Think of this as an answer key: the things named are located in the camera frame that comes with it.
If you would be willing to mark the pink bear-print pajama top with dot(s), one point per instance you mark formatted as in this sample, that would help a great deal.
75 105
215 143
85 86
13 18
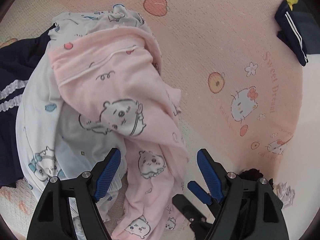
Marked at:
105 80

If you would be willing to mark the navy white-striped shorts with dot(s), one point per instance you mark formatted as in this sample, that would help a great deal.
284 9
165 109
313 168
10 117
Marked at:
292 37

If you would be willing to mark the dark grey hanging garment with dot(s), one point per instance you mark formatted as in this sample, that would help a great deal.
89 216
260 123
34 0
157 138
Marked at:
303 12

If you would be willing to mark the white ruffled garment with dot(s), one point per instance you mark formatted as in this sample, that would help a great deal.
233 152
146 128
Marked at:
285 193

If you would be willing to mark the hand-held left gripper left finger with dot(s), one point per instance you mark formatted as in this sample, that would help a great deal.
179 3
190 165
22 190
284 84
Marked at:
107 175

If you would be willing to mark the white bear-print pajama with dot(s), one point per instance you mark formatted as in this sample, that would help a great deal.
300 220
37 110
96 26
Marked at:
75 135

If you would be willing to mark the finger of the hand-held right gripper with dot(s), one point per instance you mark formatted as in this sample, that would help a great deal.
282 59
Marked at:
197 191
186 207

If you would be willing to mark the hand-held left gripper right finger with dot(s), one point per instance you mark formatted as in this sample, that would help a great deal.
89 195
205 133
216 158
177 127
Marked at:
210 177

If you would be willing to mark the navy lace-trimmed skirt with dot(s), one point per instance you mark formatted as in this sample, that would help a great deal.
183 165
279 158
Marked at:
15 62

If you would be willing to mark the black garment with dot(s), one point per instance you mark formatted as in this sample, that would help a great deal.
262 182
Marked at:
250 174

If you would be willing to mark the pink bear-print pajama pants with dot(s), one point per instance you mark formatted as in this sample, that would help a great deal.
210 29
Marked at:
150 180

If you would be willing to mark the pink cat-print blanket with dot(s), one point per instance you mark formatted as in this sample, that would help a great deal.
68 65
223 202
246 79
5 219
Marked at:
212 42

